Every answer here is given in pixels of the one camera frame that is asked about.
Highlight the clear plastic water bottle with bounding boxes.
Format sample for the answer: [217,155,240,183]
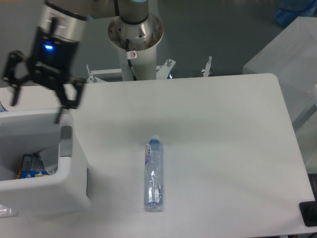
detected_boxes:
[143,135,164,212]

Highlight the blue printed item left edge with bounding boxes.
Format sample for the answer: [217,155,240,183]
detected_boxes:
[0,102,7,112]

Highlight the clear plastic bag at left edge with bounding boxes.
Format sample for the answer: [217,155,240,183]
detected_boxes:
[0,204,18,218]

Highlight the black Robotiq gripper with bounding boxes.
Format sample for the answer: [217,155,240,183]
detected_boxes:
[2,27,86,124]

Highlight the blue snack package in bin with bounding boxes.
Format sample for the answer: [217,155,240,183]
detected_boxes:
[16,154,58,179]

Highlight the white base frame with bolts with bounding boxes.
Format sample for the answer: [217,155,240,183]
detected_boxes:
[85,56,213,83]

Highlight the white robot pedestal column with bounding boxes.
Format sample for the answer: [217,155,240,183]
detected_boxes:
[108,13,163,81]

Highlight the black device at table edge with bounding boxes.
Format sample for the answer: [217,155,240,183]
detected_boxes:
[299,201,317,227]

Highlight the blue plastic bag background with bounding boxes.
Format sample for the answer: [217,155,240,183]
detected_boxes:
[274,0,317,28]

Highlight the black cable on pedestal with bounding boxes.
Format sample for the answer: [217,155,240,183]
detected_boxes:
[125,39,138,81]

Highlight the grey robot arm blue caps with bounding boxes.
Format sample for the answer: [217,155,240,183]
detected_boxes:
[1,0,163,111]

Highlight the white trash can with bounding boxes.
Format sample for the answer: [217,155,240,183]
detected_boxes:
[0,108,90,216]

